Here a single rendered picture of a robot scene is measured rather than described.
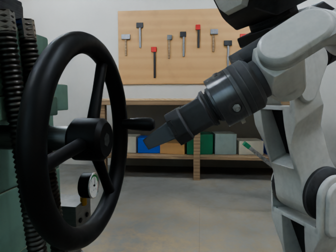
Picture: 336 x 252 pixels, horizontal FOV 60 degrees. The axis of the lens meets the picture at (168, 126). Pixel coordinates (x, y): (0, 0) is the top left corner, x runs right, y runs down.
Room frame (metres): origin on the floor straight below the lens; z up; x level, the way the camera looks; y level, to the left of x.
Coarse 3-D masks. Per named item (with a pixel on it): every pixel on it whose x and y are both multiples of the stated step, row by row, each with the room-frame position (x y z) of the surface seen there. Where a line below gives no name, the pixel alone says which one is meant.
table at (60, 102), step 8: (56, 88) 0.65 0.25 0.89; (64, 88) 0.68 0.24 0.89; (0, 96) 0.35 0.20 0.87; (56, 96) 0.65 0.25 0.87; (64, 96) 0.68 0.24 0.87; (0, 104) 0.35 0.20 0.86; (56, 104) 0.47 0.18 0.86; (64, 104) 0.68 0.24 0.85; (0, 112) 0.35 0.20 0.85; (56, 112) 0.47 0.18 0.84; (0, 120) 0.35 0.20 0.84
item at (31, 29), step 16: (0, 16) 0.35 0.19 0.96; (0, 32) 0.35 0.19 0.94; (32, 32) 0.39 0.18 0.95; (0, 48) 0.35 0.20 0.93; (16, 48) 0.36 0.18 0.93; (32, 48) 0.39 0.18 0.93; (16, 64) 0.36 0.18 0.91; (32, 64) 0.39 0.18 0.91; (16, 80) 0.35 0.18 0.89; (16, 96) 0.35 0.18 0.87; (16, 112) 0.35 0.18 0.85; (16, 176) 0.36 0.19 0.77; (32, 240) 0.36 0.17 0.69
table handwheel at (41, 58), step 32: (64, 64) 0.32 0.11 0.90; (96, 64) 0.45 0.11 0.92; (32, 96) 0.28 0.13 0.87; (96, 96) 0.42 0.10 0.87; (0, 128) 0.42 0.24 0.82; (32, 128) 0.27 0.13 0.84; (64, 128) 0.40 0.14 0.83; (96, 128) 0.38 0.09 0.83; (32, 160) 0.26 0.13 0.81; (64, 160) 0.32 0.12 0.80; (96, 160) 0.39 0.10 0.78; (32, 192) 0.27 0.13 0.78; (32, 224) 0.29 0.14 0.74; (64, 224) 0.31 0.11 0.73; (96, 224) 0.40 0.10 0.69
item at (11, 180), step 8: (0, 152) 0.47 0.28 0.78; (8, 152) 0.49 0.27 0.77; (0, 160) 0.47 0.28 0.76; (8, 160) 0.49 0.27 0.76; (0, 168) 0.47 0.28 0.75; (8, 168) 0.49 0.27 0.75; (0, 176) 0.47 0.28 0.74; (8, 176) 0.49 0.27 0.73; (0, 184) 0.47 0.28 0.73; (8, 184) 0.49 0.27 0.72; (16, 184) 0.51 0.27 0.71
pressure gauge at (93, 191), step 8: (80, 176) 0.67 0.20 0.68; (88, 176) 0.67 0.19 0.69; (96, 176) 0.70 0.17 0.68; (80, 184) 0.66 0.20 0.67; (88, 184) 0.65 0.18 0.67; (96, 184) 0.70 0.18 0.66; (80, 192) 0.66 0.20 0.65; (88, 192) 0.65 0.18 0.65; (96, 192) 0.70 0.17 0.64; (80, 200) 0.68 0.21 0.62
